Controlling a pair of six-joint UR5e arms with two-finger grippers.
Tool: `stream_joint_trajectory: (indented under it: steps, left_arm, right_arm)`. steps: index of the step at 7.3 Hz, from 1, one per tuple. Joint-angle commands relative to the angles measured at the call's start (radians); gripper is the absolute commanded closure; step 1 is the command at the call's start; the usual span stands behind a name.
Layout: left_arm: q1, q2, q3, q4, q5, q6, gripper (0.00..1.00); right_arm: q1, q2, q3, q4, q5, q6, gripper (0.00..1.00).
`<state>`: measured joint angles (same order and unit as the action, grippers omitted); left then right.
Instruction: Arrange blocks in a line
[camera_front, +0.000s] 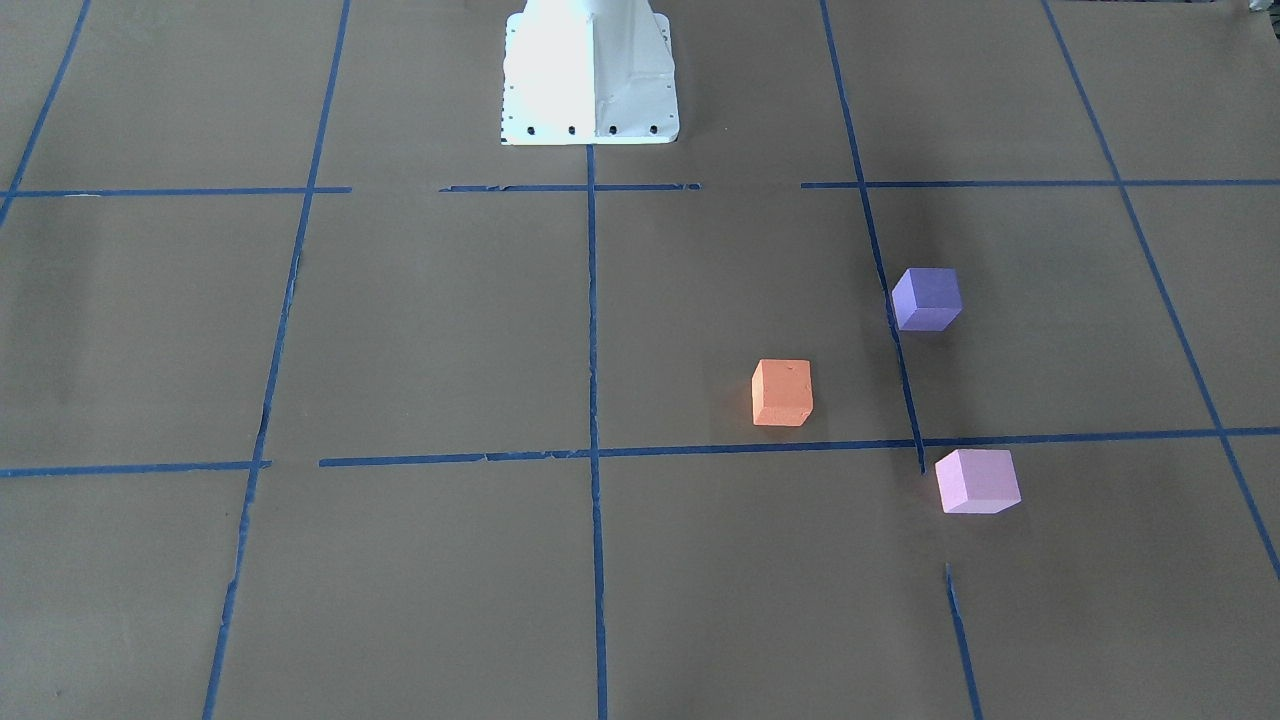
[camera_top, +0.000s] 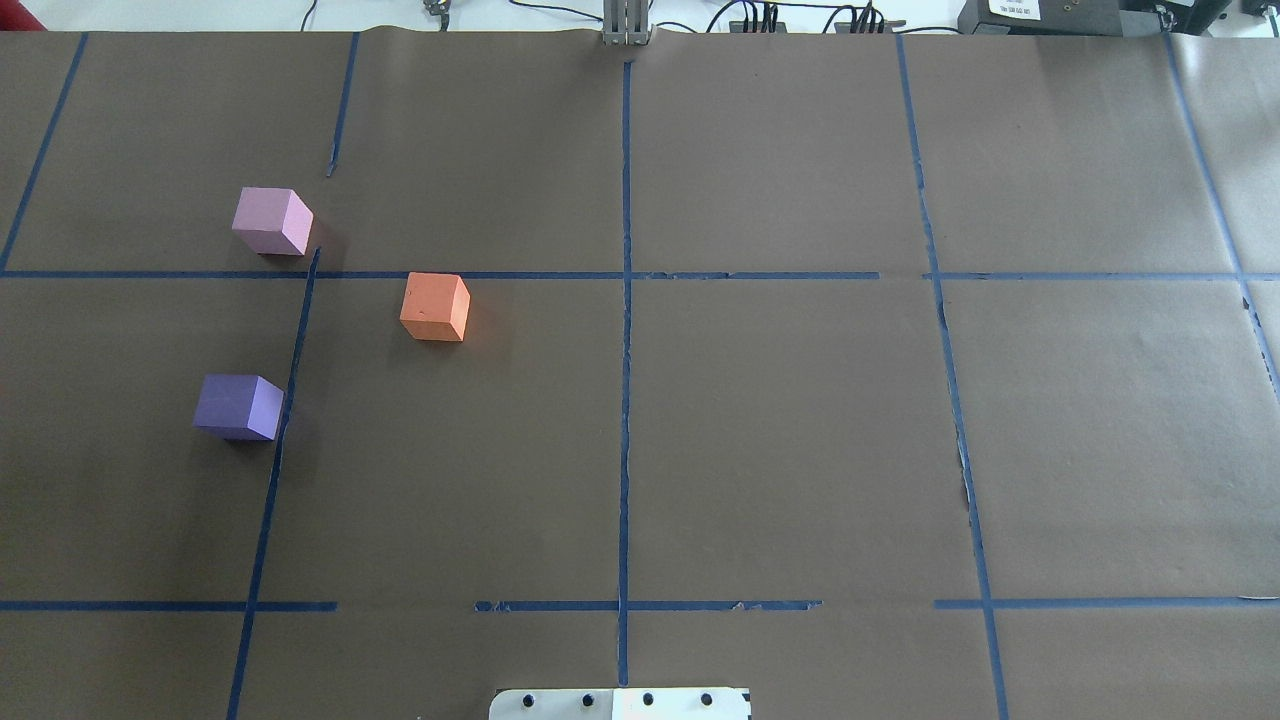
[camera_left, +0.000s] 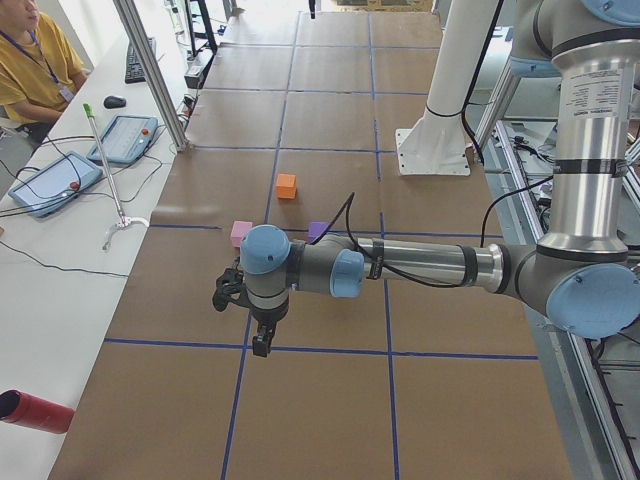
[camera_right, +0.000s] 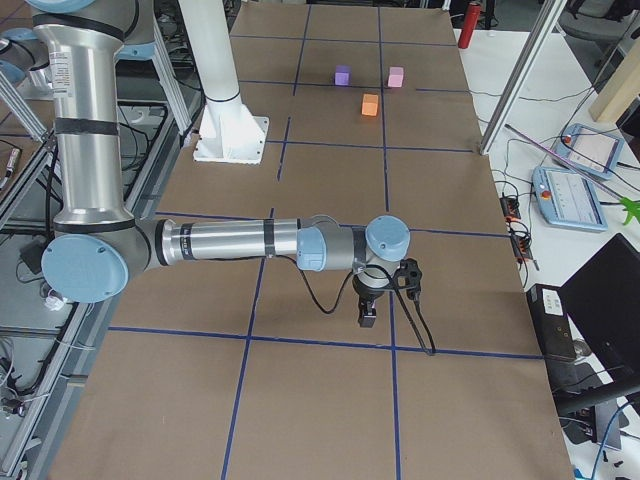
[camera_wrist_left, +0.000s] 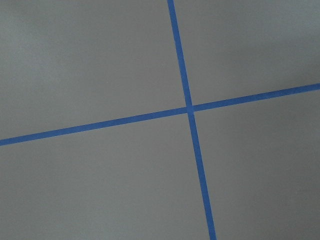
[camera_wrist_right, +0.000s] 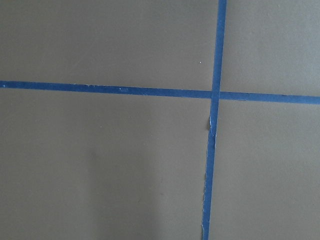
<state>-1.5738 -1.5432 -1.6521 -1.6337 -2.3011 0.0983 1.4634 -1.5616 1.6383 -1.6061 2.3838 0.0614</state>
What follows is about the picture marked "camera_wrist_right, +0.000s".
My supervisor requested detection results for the long blue tape strip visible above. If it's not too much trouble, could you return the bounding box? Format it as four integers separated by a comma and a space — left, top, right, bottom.
0, 80, 320, 105

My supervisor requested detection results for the brown paper table cover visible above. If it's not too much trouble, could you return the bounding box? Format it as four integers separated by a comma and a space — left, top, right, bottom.
0, 0, 320, 240

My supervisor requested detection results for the crossing blue tape strip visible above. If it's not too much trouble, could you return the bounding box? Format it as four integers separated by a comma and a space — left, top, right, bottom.
201, 0, 227, 240

